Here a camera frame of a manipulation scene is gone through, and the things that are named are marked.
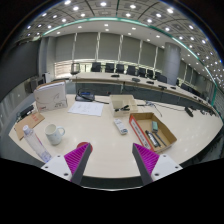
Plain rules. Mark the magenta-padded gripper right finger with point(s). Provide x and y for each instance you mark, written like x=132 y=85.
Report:
x=146 y=158

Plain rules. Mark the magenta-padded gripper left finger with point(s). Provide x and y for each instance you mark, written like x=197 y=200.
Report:
x=77 y=158

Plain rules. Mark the clear plastic water bottle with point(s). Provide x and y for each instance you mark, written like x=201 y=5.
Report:
x=35 y=143

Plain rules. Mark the black marker pen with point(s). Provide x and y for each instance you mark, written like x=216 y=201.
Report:
x=152 y=138

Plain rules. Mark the small grey-green block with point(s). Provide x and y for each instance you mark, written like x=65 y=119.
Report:
x=155 y=126

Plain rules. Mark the white ceramic mug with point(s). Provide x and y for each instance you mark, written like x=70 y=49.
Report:
x=52 y=134

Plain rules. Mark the open brown red-labelled cardboard box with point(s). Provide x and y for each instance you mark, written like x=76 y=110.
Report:
x=146 y=120

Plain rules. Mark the white remote control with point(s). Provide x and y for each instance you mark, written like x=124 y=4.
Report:
x=120 y=126

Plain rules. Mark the white paper sheet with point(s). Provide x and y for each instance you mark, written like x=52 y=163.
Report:
x=86 y=108

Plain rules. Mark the black hand tool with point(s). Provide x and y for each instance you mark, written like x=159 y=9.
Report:
x=124 y=108

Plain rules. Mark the small open white box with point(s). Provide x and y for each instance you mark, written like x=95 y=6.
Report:
x=129 y=101

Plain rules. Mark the flat brown cardboard sheet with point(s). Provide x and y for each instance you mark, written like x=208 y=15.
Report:
x=26 y=124

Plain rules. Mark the black desk device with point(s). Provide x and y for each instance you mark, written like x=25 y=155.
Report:
x=85 y=96

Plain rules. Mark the large white cardboard box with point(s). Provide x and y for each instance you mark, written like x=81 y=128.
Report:
x=50 y=96

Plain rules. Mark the black flat device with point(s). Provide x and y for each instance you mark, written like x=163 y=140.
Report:
x=26 y=111

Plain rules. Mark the row of black office chairs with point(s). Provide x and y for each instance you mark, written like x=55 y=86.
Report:
x=110 y=67

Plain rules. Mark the round ceiling lights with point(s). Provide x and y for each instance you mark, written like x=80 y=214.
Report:
x=103 y=4

